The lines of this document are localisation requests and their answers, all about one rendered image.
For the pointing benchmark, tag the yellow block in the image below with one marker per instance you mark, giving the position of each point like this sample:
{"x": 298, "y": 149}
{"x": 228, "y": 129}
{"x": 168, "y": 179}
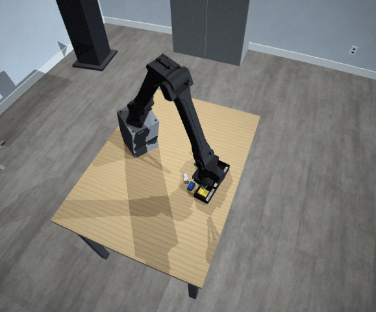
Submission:
{"x": 202, "y": 192}

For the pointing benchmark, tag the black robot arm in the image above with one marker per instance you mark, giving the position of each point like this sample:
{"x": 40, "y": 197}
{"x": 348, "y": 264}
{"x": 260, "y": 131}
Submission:
{"x": 175, "y": 82}

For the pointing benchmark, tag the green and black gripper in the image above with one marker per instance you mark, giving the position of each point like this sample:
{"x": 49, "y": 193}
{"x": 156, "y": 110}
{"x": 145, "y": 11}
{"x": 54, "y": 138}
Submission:
{"x": 202, "y": 180}

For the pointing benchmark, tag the blue battery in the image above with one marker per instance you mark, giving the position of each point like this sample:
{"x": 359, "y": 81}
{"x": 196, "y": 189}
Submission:
{"x": 191, "y": 186}

